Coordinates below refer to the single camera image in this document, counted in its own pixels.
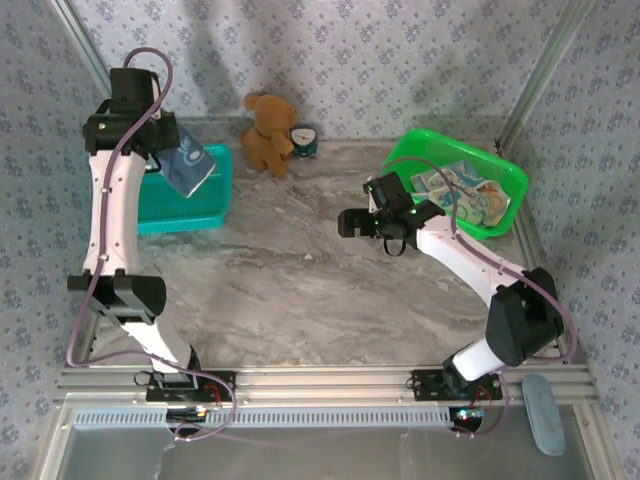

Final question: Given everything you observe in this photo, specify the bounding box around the blue towel with pale print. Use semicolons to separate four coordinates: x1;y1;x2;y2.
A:
158;124;217;200

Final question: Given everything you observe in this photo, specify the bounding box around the cream towel with teal bunnies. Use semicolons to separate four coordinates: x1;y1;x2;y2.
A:
409;159;484;221

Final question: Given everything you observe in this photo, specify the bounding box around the teal plastic basket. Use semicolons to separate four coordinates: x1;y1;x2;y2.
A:
137;143;234;236

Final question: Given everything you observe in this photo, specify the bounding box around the green plastic basket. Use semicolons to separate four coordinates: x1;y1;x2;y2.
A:
378;128;530;242

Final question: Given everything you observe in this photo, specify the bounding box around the small teal alarm clock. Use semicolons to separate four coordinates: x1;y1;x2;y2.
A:
288;126;320;160

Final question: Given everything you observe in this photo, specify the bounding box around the brown teddy bear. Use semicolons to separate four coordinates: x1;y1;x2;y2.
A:
238;92;299;179

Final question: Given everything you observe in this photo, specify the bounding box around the small circuit board with lights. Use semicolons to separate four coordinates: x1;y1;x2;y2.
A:
449;407;486;426
167;405;221;421

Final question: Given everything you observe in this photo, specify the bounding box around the grey metal lower shelf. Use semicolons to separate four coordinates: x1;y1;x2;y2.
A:
39;404;624;480

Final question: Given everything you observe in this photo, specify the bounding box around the blue-grey oblong pad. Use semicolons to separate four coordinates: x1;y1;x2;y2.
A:
521;373;566;456

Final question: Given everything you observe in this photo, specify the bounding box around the aluminium frame post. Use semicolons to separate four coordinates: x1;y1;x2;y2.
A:
48;0;151;150
496;0;600;151

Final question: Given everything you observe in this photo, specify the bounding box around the aluminium table side rail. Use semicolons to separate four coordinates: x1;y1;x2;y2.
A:
69;319;101;371
514;214;569;365

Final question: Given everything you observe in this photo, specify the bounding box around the aluminium front rail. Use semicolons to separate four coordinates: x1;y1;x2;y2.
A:
53;363;600;407

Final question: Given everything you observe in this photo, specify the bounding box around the grey slotted cable duct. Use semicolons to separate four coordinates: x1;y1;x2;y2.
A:
72;405;454;430

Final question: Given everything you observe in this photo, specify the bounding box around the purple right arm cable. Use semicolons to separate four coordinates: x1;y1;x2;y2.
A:
382;156;579;442

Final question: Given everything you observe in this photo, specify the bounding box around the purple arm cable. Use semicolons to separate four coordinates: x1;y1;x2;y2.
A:
382;156;579;442
66;47;237;444

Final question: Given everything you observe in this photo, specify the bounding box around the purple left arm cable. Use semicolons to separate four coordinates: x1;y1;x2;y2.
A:
66;47;237;444

